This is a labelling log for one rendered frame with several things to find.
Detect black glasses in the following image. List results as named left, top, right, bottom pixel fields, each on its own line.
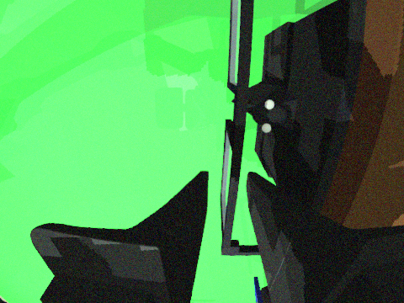
left=219, top=0, right=260, bottom=256

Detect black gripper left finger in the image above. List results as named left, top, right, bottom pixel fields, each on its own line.
left=30, top=171, right=209, bottom=303

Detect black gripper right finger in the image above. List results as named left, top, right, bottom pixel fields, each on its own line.
left=246, top=172, right=404, bottom=303

